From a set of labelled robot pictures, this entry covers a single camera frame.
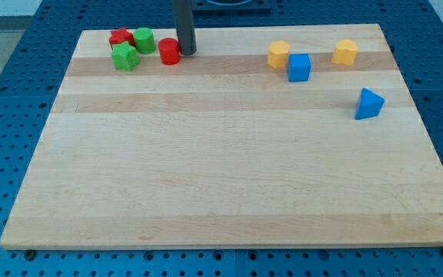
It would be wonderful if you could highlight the yellow heart block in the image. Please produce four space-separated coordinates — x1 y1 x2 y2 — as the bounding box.
331 38 358 65

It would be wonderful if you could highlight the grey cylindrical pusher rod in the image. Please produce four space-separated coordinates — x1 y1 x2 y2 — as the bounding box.
172 0 197 56

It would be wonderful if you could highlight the green cylinder block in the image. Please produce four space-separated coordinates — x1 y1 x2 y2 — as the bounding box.
133 27 156 55

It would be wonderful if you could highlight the yellow hexagon block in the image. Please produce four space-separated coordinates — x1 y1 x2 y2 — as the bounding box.
267 41 291 69

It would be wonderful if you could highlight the light wooden board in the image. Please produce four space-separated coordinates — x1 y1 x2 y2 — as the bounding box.
0 24 443 250

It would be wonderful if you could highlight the red star block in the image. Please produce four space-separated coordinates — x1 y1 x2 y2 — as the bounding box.
108 27 136 48

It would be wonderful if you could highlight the green star block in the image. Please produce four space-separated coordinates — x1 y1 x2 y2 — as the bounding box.
111 42 140 71

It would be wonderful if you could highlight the red cylinder block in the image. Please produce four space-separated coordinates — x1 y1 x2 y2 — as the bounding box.
158 38 180 65

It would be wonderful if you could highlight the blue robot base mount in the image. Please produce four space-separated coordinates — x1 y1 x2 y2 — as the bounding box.
192 0 271 12

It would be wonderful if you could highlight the blue cube block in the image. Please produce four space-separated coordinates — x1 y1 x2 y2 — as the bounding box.
287 54 312 82

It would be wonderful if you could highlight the blue triangle block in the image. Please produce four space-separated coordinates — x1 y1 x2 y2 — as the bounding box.
355 88 385 120

